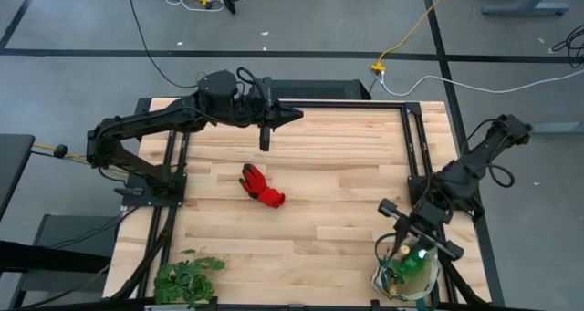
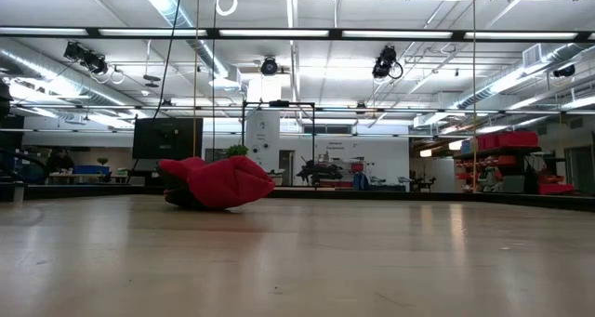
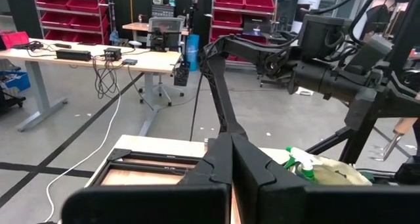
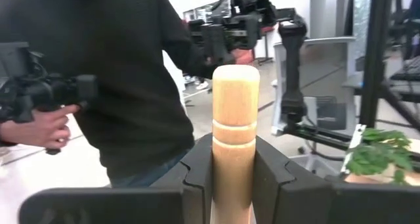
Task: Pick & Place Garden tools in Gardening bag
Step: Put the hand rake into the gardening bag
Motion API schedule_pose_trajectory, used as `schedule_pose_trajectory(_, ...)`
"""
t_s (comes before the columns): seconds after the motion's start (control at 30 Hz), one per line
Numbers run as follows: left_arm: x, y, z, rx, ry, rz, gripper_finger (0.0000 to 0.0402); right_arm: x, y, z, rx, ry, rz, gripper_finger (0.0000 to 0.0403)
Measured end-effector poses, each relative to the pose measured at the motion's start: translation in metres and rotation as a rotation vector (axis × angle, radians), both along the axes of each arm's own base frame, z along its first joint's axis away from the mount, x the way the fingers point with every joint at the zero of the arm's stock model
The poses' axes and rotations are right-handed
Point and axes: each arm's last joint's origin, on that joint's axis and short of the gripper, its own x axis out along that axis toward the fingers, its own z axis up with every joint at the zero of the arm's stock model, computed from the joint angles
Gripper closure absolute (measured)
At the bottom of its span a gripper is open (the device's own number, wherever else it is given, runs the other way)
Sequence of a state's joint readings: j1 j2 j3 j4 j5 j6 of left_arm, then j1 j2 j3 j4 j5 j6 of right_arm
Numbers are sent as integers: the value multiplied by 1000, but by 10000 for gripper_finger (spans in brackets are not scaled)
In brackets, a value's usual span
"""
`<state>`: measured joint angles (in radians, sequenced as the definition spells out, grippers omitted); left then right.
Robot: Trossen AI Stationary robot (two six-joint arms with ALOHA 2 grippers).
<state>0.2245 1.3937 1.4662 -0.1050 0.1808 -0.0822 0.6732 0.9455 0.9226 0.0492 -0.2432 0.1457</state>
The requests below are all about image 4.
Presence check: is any white metal bracket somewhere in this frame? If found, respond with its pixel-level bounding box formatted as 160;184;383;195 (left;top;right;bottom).
340;123;368;175

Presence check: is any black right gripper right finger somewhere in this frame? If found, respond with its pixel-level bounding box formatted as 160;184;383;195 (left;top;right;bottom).
252;135;420;224

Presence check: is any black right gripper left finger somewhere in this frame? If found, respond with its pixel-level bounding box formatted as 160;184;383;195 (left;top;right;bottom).
18;133;214;224

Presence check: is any person's hand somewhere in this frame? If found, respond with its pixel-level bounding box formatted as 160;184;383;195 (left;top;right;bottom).
229;48;256;66
0;104;80;150

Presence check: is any metal hand rake wooden handle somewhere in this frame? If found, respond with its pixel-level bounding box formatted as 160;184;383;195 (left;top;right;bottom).
209;64;261;224

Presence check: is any green potted plant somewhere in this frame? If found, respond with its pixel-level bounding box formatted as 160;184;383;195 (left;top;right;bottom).
341;127;415;186

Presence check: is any person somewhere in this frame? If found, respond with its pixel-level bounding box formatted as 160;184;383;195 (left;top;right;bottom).
0;0;219;189

